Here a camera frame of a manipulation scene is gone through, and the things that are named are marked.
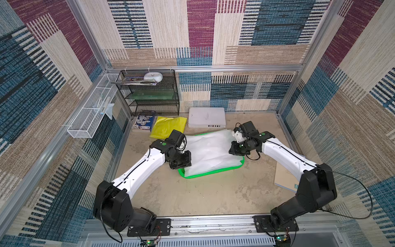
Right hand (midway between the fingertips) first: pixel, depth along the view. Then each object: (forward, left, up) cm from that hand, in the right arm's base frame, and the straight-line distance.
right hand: (229, 150), depth 86 cm
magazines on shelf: (+36, +54, +21) cm, 69 cm away
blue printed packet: (+30, +56, -8) cm, 64 cm away
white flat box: (+32, +11, -7) cm, 35 cm away
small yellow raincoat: (+26, +41, -9) cm, 50 cm away
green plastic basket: (-8, +8, -13) cm, 17 cm away
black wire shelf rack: (+42, +49, +8) cm, 65 cm away
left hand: (-8, +20, +2) cm, 22 cm away
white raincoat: (-1, +11, -2) cm, 11 cm away
